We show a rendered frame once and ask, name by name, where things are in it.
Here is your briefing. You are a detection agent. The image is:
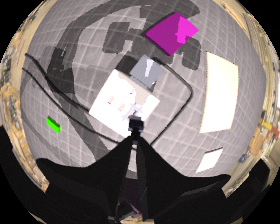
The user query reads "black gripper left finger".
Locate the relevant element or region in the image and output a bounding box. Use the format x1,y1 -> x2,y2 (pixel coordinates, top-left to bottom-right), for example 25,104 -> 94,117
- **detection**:
36,136 -> 133,220

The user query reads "magenta flat bar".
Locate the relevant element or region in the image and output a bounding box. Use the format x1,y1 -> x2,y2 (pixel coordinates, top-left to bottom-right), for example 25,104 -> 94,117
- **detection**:
144,12 -> 199,56

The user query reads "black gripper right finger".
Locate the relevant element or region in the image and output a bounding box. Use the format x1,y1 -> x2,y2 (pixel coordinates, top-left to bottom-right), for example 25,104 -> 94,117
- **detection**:
136,137 -> 232,222

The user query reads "small green rectangular block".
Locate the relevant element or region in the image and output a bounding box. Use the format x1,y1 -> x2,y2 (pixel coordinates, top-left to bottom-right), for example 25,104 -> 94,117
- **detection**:
47,117 -> 60,133

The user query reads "black usb plug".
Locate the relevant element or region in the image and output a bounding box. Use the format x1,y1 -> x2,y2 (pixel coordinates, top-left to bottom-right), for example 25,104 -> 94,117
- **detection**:
128,115 -> 144,145

